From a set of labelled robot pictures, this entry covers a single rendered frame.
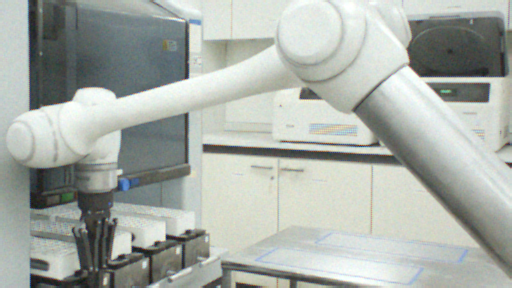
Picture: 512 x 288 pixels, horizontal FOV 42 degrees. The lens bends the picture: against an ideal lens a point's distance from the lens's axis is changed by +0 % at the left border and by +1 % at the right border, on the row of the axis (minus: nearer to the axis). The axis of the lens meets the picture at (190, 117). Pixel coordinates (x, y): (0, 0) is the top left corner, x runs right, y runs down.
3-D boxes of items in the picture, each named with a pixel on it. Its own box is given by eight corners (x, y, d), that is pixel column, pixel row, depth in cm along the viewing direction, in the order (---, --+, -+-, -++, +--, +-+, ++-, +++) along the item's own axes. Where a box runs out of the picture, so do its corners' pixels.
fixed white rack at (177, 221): (89, 228, 192) (89, 207, 191) (111, 222, 200) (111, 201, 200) (177, 241, 177) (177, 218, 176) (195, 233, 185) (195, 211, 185)
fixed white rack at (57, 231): (11, 251, 165) (11, 226, 165) (40, 242, 174) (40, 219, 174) (106, 268, 150) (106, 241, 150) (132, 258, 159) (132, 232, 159)
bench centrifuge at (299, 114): (269, 142, 367) (271, 26, 364) (312, 135, 420) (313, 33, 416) (369, 148, 338) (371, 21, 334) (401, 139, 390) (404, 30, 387)
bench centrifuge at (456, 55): (377, 148, 336) (380, 12, 333) (404, 139, 390) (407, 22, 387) (499, 155, 309) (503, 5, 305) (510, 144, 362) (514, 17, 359)
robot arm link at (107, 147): (88, 158, 145) (50, 164, 133) (88, 87, 144) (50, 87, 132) (130, 160, 140) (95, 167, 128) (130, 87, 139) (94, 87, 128)
